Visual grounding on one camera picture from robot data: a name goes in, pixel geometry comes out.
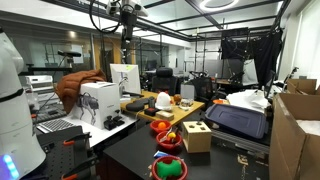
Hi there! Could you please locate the black camera on stand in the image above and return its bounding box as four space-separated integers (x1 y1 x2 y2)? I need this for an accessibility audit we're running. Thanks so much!
56 49 83 72

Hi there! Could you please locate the small hand tool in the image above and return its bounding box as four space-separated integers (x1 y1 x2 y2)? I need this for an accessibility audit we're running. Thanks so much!
159 128 174 144

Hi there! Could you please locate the black cylinder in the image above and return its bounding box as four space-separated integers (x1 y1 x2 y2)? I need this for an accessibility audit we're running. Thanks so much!
147 96 157 109

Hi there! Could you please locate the black box red label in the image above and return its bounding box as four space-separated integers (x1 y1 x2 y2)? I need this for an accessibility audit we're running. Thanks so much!
143 106 161 117

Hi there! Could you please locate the white table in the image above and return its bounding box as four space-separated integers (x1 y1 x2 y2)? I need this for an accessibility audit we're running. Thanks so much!
35 111 138 148

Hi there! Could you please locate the red plastic bowl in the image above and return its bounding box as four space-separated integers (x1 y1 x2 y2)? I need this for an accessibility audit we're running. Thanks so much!
149 119 173 135
155 130 184 152
151 155 189 180

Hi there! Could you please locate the black monitor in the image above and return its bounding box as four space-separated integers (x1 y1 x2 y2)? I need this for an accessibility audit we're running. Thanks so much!
264 69 278 100

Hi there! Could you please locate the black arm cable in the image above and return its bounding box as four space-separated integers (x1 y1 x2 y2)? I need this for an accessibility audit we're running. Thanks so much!
88 0 123 34

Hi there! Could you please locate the white plush toy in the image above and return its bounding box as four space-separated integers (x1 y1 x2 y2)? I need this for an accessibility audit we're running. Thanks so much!
154 91 174 112

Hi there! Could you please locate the black controller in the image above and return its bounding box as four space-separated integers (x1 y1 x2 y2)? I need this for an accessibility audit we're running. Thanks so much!
103 114 126 131

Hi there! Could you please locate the white paper pile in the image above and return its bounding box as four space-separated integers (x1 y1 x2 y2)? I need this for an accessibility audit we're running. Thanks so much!
226 88 272 112

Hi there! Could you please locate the black office chair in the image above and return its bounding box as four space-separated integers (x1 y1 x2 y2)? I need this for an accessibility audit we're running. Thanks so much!
150 66 180 97

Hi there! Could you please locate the white desktop device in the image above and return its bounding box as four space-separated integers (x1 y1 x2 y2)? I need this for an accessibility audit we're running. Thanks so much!
25 74 55 101

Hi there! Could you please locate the wooden desk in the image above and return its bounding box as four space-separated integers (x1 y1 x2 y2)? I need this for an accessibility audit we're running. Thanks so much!
119 89 206 127

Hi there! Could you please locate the wooden shape sorter box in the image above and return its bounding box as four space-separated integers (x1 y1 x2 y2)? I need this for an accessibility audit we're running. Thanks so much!
181 120 213 154

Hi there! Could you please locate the brown puffer jacket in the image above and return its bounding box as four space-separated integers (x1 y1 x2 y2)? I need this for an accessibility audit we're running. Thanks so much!
54 68 108 115

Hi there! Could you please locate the white monitor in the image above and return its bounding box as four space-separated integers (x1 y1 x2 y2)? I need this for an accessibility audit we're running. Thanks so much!
109 63 142 96

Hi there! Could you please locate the black orange clamp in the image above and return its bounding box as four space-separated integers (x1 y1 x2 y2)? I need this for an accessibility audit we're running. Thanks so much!
60 155 100 180
62 132 93 148

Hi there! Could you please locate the dark mesh chair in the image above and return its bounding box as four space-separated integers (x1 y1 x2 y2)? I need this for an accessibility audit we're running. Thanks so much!
189 70 215 102

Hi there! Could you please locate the black folder stack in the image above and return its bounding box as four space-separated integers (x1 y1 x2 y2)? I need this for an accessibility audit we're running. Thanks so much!
203 103 270 140

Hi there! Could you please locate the ring ceiling light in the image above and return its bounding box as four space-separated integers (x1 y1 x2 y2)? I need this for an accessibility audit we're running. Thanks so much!
198 0 241 13

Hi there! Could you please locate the flat tan box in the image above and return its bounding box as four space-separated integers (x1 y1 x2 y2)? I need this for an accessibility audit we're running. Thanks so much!
155 110 175 122

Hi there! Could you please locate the white blue toothpaste tube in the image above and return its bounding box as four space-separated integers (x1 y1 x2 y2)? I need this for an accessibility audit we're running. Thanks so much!
153 150 170 159

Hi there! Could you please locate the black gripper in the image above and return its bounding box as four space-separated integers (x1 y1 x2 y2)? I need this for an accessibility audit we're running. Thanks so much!
119 10 139 44

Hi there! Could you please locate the green rubber toy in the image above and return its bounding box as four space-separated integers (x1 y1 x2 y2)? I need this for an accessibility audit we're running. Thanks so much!
156 159 184 180

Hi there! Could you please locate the white robot dog box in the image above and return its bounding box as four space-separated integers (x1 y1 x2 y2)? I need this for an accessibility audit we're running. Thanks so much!
71 81 122 131

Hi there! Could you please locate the brown ball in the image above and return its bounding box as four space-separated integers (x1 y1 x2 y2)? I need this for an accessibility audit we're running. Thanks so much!
172 93 183 104

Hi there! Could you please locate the large cardboard box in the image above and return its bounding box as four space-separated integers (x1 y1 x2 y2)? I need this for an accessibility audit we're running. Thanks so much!
268 92 320 180

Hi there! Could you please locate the black metal cart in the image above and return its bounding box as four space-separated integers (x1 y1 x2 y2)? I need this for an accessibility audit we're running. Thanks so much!
209 128 272 156

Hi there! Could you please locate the black hanging curtain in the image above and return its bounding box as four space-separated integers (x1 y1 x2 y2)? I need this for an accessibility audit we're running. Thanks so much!
220 27 284 88

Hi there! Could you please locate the black perforated panel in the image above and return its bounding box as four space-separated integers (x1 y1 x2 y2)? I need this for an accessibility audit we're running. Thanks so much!
35 125 98 180

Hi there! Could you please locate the silver keyboard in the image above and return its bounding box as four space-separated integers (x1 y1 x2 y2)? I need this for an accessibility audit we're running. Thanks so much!
36 117 76 135

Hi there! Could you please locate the black oval case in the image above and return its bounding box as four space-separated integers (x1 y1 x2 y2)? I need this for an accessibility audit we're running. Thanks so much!
125 97 150 113

